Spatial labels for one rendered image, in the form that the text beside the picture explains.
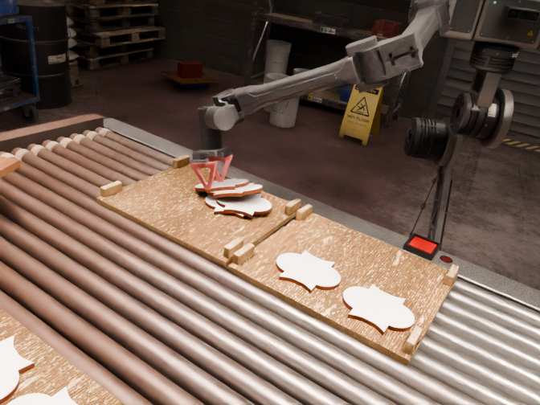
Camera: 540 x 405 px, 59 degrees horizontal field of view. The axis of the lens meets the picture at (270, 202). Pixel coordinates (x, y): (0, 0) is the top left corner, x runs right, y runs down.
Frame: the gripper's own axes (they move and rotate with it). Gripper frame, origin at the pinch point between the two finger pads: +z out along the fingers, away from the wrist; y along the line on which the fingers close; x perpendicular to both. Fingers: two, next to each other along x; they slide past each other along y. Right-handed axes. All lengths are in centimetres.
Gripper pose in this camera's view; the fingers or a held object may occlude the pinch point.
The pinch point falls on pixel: (214, 182)
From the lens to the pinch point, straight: 128.7
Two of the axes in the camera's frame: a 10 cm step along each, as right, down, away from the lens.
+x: -9.7, -0.1, 2.5
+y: 2.5, -2.5, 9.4
